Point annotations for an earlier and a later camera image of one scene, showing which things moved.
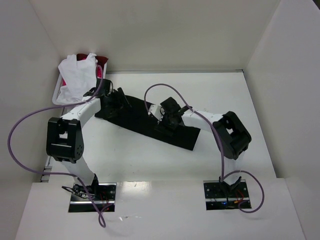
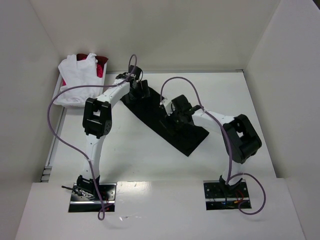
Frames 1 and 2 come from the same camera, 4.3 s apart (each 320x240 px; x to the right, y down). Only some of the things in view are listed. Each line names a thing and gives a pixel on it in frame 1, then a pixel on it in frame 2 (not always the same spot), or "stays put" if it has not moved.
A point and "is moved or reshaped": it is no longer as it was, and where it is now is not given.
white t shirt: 80,77 stays put
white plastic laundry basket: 59,84 stays put
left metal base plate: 103,194 stays put
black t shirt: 136,117 is moved or reshaped
